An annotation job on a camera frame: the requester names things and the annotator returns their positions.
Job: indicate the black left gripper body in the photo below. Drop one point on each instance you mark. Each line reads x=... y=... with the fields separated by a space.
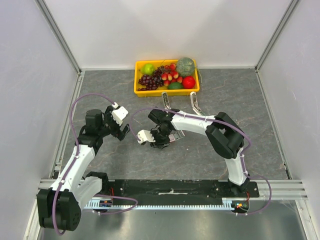
x=111 y=126

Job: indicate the white rectangular case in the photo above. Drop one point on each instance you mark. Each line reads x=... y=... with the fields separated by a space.
x=195 y=105

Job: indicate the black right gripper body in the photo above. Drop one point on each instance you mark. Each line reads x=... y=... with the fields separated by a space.
x=158 y=136

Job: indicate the dark purple grape bunch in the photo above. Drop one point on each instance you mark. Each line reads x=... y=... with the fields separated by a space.
x=150 y=82

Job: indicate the red white staple box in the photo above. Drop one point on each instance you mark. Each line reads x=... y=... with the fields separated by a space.
x=176 y=135

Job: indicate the green lime fruit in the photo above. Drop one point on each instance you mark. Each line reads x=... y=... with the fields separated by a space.
x=175 y=86

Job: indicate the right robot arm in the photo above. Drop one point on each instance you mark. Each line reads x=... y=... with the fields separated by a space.
x=224 y=135

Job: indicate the red strawberry cluster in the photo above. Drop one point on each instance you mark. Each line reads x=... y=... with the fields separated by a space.
x=169 y=74

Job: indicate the yellow plastic tray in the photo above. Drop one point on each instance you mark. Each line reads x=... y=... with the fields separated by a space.
x=157 y=93

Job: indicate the green pear fruit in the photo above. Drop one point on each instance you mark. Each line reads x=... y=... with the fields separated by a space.
x=147 y=69

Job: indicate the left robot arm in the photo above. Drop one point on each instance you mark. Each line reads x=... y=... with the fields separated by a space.
x=60 y=206

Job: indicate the green netted melon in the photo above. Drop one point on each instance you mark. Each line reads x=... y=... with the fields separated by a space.
x=185 y=66

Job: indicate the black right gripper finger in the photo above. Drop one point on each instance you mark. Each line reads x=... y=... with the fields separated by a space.
x=163 y=144
x=156 y=144

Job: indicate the green white stapler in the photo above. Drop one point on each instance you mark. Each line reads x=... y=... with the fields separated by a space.
x=165 y=99

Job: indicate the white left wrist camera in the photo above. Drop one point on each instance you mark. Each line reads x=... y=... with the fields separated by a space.
x=119 y=113

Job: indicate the aluminium frame rail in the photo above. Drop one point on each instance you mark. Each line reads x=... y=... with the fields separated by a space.
x=258 y=189

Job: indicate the grey slotted cable duct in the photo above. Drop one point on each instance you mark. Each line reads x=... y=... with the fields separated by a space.
x=101 y=204

